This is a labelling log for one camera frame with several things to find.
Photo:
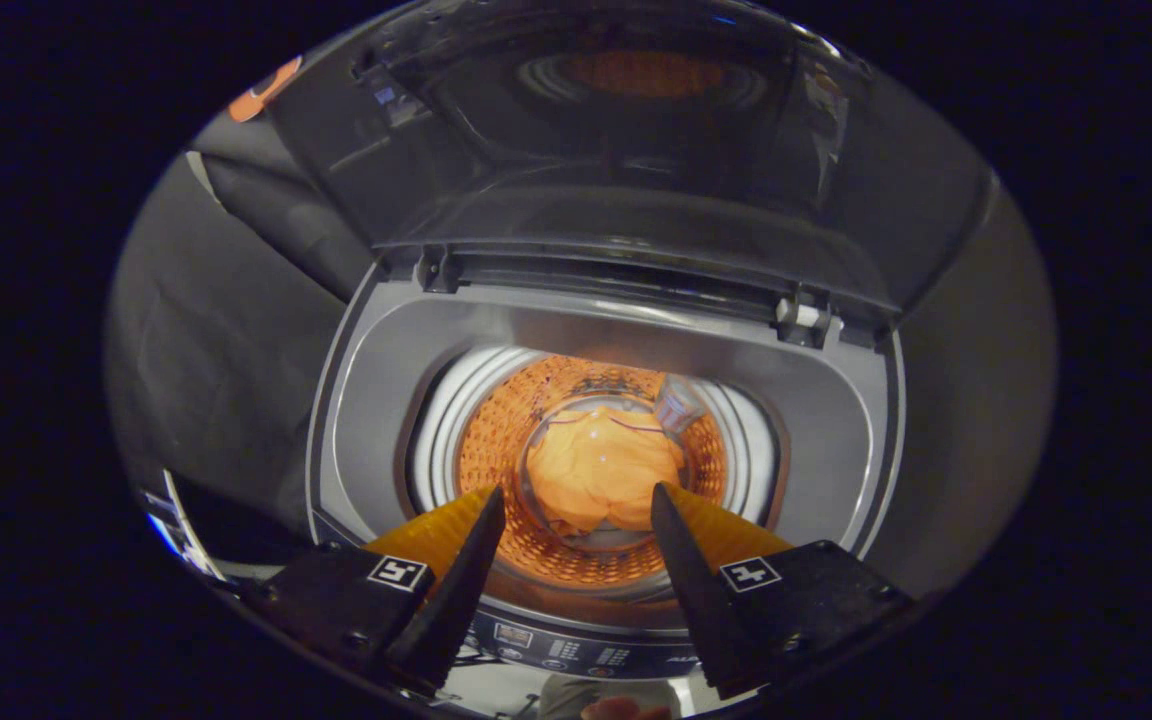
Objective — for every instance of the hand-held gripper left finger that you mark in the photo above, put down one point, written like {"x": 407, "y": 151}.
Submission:
{"x": 456, "y": 590}

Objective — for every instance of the orange polo shirt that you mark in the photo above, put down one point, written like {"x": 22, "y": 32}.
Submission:
{"x": 601, "y": 470}

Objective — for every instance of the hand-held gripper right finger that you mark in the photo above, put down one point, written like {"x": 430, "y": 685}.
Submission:
{"x": 701, "y": 590}

